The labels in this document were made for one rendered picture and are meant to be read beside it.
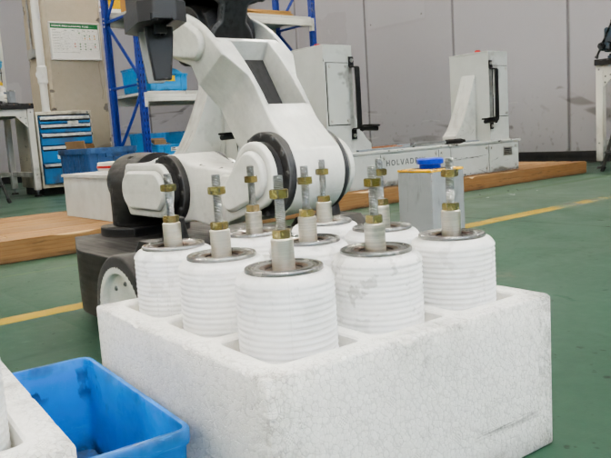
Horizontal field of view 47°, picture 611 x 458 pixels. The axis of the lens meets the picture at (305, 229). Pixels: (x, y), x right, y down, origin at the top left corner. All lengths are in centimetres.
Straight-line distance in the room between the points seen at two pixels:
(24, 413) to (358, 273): 33
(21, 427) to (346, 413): 27
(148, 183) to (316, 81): 215
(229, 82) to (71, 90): 597
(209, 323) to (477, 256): 30
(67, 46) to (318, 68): 407
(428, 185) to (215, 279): 42
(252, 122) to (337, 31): 711
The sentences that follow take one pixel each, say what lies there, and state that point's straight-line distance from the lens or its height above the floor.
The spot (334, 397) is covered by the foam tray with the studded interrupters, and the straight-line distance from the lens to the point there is 64.
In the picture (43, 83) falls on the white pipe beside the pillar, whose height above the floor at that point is 98.
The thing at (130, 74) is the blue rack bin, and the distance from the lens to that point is 617.
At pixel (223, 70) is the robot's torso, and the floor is 50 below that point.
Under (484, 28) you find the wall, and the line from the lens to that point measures 694.
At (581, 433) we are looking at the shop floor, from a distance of 94.
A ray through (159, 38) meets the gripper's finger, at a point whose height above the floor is 50.
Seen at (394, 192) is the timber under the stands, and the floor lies 6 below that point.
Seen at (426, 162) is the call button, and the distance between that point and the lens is 106.
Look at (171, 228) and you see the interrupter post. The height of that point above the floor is 27.
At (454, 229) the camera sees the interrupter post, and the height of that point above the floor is 26.
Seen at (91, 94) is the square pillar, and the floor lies 88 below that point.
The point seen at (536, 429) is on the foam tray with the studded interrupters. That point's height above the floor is 3.
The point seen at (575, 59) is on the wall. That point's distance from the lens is 641.
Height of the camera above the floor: 38
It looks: 8 degrees down
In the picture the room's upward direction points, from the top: 4 degrees counter-clockwise
